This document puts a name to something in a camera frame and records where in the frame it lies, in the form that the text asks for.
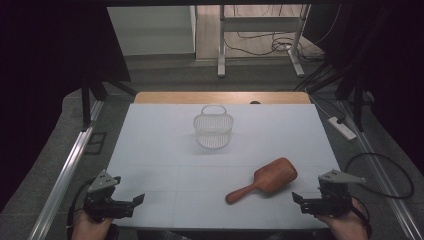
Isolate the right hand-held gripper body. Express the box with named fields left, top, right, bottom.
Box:
left=300, top=169, right=367, bottom=219

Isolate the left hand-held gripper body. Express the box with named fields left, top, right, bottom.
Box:
left=83, top=169, right=135, bottom=223

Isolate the brown wooden hairbrush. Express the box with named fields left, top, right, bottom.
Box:
left=225, top=157, right=298, bottom=205

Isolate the white plastic basket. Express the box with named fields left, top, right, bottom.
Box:
left=192, top=104, right=235, bottom=150

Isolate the person's right hand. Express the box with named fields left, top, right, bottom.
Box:
left=315, top=199, right=369, bottom=240

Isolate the person's left hand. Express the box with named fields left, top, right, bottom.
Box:
left=71, top=209, right=115, bottom=240

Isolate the white table cover board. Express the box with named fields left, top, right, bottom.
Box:
left=105, top=103, right=342, bottom=231

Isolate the white power strip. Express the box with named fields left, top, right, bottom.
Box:
left=327, top=116, right=358, bottom=142

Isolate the black metal stand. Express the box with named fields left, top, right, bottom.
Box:
left=79, top=66, right=138, bottom=132
left=293, top=59, right=369, bottom=133

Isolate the wooden table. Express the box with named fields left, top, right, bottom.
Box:
left=133, top=91, right=312, bottom=105

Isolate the white cabinet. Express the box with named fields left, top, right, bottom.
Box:
left=106, top=5, right=197, bottom=57

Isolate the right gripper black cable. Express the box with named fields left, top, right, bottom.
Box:
left=349, top=195, right=373, bottom=239

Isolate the aluminium rail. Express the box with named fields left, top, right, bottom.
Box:
left=27, top=99, right=105, bottom=240
left=337, top=99, right=424, bottom=240

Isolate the black floor bracket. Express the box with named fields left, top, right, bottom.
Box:
left=84, top=131, right=108, bottom=156

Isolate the black looped floor cable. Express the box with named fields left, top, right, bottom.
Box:
left=344, top=152, right=415, bottom=200

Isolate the tangle of floor cables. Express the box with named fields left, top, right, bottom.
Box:
left=222, top=4, right=327, bottom=64

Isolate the white metal desk frame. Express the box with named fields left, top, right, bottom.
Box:
left=217, top=3, right=312, bottom=79

